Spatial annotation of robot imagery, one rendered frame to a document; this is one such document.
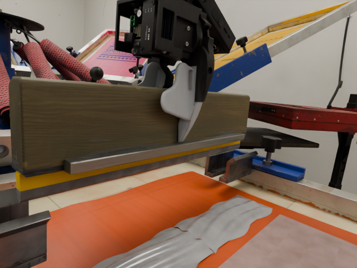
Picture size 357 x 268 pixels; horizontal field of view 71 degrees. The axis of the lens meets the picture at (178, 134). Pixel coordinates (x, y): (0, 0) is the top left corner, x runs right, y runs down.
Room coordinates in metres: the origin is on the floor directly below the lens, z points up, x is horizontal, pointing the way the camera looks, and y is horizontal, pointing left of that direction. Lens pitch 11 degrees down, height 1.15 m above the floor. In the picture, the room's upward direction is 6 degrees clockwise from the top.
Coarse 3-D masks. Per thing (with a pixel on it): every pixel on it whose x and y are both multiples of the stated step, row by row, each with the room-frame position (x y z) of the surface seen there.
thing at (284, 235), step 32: (128, 192) 0.40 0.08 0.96; (160, 192) 0.42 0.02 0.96; (192, 192) 0.43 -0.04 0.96; (224, 192) 0.45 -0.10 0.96; (256, 224) 0.34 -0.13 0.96; (288, 224) 0.35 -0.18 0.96; (320, 224) 0.36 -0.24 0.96; (224, 256) 0.26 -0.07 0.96; (256, 256) 0.27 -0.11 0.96; (288, 256) 0.27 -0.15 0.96; (320, 256) 0.28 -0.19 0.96; (352, 256) 0.29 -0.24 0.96
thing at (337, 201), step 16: (192, 160) 0.61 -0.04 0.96; (0, 176) 0.34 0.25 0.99; (128, 176) 0.48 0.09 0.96; (256, 176) 0.50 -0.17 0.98; (272, 176) 0.48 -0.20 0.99; (288, 192) 0.46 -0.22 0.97; (304, 192) 0.44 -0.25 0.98; (320, 192) 0.42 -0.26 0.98; (336, 192) 0.42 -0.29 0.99; (320, 208) 0.42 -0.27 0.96; (336, 208) 0.40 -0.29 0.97; (352, 208) 0.39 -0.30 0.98
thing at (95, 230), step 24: (72, 216) 0.31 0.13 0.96; (96, 216) 0.32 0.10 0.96; (120, 216) 0.32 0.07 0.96; (144, 216) 0.33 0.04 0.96; (48, 240) 0.26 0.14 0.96; (72, 240) 0.26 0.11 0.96; (96, 240) 0.27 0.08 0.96; (120, 240) 0.27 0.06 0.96; (144, 240) 0.28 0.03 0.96; (48, 264) 0.22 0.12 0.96; (72, 264) 0.22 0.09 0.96; (96, 264) 0.23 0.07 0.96; (216, 264) 0.25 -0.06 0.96
